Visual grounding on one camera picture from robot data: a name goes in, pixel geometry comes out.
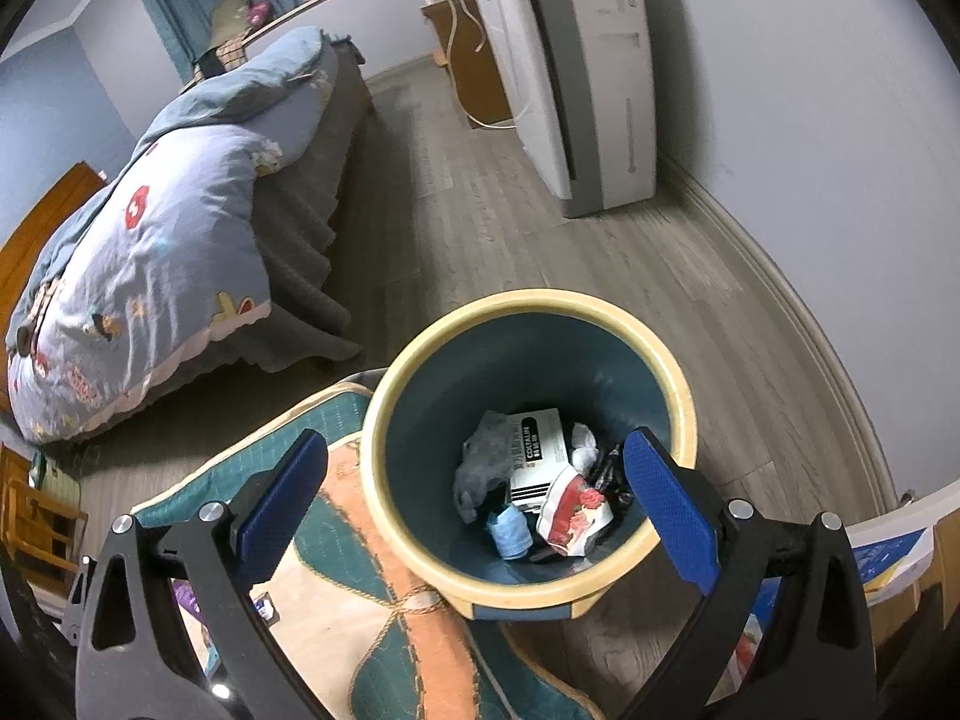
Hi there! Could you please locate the olive plush toy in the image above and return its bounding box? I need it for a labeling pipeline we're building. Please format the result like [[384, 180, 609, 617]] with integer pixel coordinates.
[[210, 0, 252, 38]]

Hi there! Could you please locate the light blue face mask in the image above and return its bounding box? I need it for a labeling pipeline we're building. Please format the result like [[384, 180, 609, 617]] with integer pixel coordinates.
[[486, 506, 533, 560]]

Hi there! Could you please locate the black plastic bag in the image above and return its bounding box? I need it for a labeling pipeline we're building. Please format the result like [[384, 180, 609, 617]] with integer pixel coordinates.
[[592, 442, 638, 511]]

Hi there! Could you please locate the red white packet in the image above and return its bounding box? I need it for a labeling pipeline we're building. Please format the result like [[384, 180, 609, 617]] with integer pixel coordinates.
[[536, 465, 612, 556]]

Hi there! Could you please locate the clear plastic bag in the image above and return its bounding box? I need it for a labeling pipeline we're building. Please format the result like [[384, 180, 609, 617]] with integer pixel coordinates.
[[454, 410, 526, 526]]

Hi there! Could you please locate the patterned teal orange mat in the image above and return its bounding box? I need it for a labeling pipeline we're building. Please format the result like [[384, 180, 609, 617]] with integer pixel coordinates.
[[127, 367, 601, 720]]

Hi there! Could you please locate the bed with grey skirt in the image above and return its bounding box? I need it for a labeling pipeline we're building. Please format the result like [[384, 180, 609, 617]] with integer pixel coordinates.
[[187, 41, 376, 376]]

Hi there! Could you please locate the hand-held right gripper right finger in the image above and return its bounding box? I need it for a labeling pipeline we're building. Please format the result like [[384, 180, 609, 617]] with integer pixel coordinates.
[[615, 426, 878, 720]]

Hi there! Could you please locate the wooden cabinet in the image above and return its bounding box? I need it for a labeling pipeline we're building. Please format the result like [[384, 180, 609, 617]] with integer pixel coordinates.
[[420, 0, 515, 128]]

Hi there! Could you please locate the white tissue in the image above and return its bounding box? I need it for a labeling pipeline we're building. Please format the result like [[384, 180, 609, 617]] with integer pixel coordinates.
[[566, 424, 601, 470]]

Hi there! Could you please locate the white black cardboard box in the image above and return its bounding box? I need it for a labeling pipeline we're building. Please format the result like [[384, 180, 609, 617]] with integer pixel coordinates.
[[506, 409, 575, 515]]

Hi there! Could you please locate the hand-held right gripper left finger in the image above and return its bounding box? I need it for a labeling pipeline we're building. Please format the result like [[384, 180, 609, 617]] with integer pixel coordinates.
[[75, 427, 338, 720]]

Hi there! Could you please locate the wooden headboard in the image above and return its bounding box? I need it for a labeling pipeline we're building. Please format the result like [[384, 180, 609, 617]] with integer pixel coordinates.
[[0, 161, 110, 331]]

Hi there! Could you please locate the yellow-rimmed teal trash bin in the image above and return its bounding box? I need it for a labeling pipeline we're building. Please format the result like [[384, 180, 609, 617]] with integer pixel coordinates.
[[360, 289, 698, 623]]

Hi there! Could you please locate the pale green box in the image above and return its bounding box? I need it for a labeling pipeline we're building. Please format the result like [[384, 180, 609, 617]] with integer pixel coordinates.
[[30, 457, 80, 503]]

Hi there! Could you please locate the white cable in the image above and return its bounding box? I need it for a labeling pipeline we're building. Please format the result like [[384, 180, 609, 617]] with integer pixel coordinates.
[[435, 0, 518, 128]]

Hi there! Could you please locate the wooden stool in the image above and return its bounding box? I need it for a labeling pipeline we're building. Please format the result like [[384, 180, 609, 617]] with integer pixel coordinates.
[[0, 442, 89, 578]]

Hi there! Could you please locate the bed with blue duvet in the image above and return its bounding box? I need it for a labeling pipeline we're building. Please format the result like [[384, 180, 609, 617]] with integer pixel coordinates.
[[6, 26, 335, 442]]

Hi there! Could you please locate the white standing air conditioner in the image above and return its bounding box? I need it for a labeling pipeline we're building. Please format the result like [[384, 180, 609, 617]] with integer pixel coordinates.
[[469, 0, 661, 220]]

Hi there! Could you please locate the blue white yellow bag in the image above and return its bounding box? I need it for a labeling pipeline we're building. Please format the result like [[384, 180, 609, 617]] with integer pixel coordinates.
[[739, 525, 935, 698]]

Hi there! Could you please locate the teal curtain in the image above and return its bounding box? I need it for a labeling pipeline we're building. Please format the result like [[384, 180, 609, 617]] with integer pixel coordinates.
[[133, 0, 342, 83]]

